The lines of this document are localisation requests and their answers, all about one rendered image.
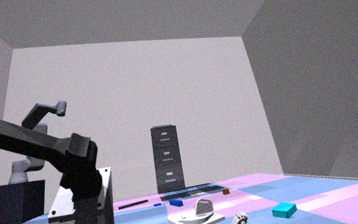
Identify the teal rectangular block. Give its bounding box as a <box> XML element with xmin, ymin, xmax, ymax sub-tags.
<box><xmin>271</xmin><ymin>202</ymin><xmax>297</xmax><ymax>219</ymax></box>

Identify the small brown block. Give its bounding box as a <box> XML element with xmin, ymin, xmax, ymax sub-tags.
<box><xmin>222</xmin><ymin>189</ymin><xmax>229</xmax><ymax>195</ymax></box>

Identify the blue rectangular block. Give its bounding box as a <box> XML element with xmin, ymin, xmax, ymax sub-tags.
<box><xmin>169</xmin><ymin>200</ymin><xmax>183</xmax><ymax>207</ymax></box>

